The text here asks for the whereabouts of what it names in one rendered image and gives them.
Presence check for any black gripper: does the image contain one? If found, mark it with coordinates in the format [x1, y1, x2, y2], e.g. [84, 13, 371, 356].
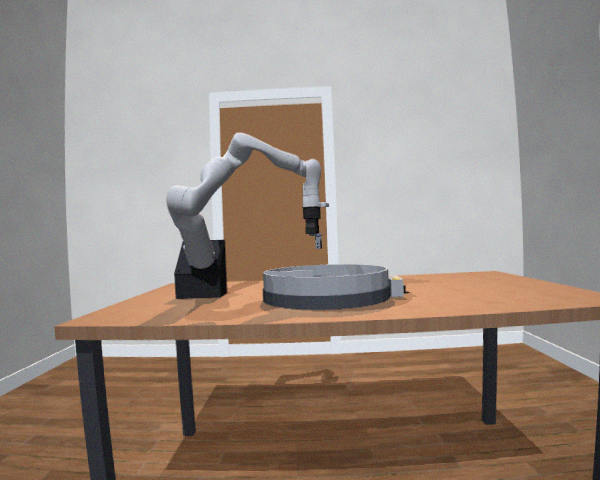
[302, 195, 329, 249]

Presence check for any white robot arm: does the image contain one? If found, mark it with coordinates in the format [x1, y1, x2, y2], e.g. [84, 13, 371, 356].
[166, 133, 321, 269]

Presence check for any grey round turntable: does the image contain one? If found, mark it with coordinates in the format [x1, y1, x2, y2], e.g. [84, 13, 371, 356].
[263, 264, 409, 310]

